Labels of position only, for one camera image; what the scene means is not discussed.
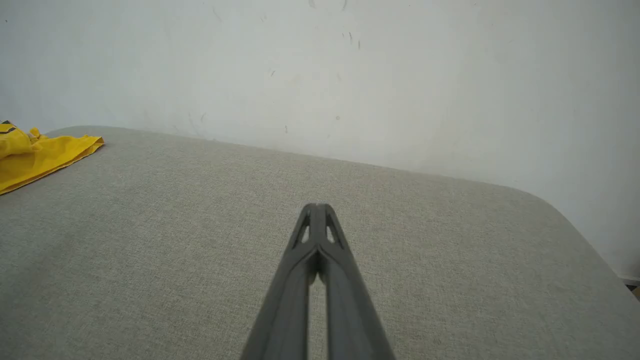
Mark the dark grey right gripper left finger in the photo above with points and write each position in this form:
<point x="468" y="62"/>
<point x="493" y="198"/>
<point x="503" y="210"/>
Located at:
<point x="285" y="310"/>

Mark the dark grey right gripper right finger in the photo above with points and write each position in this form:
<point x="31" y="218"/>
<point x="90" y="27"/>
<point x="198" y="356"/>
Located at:
<point x="350" y="315"/>

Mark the yellow T-shirt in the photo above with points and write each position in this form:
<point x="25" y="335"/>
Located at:
<point x="35" y="157"/>

